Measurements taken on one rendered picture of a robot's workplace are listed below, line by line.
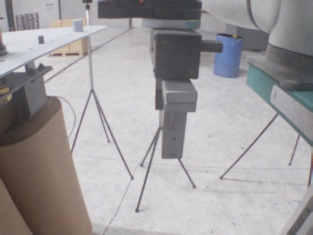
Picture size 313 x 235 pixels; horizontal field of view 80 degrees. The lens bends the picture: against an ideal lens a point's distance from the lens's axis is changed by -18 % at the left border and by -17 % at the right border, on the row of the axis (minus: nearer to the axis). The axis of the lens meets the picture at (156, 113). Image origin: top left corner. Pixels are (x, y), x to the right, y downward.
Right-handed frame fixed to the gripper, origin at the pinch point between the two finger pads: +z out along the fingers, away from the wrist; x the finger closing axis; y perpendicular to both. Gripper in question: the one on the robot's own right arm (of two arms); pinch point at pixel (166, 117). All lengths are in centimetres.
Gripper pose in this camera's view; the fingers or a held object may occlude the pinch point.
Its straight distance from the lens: 33.3
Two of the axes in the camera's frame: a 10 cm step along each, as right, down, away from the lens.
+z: -0.3, 8.8, 4.7
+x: -0.7, -4.7, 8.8
